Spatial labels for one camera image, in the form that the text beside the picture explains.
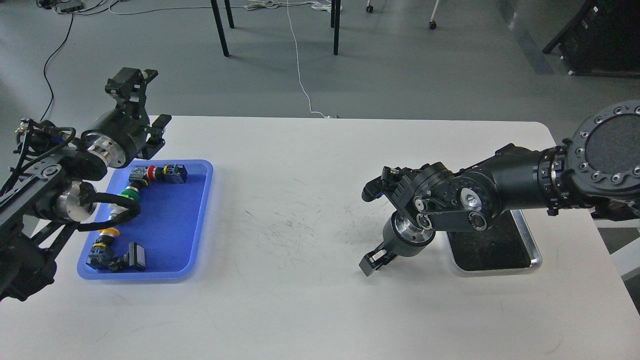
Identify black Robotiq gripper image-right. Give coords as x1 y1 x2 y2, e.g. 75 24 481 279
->
358 210 435 277

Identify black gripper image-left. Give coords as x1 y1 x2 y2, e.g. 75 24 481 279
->
81 67 172 169

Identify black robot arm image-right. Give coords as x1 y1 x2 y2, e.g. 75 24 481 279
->
359 99 640 276

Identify blue plastic tray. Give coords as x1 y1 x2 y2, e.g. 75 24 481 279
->
77 159 214 283

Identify silver metal tray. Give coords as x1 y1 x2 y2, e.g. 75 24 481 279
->
445 210 543 278

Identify red emergency push button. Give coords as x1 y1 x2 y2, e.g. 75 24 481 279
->
128 164 188 189

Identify black table leg left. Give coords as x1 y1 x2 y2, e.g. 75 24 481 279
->
210 0 235 58

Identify black table leg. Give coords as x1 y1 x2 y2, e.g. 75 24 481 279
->
330 0 342 56
210 0 235 58

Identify black square push button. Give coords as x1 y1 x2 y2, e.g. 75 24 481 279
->
109 242 146 272

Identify black table leg right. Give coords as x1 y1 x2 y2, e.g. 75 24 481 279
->
330 0 342 56

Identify black equipment case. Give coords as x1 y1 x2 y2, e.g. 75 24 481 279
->
542 0 640 78

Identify green push button switch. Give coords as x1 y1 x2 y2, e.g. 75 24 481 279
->
108 186 141 224

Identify black cable on floor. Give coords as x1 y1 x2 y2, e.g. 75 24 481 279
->
37 0 121 123

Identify yellow push button switch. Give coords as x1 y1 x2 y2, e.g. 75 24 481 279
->
86 227 121 272

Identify white cable on floor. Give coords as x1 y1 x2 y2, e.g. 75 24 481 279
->
244 0 344 120

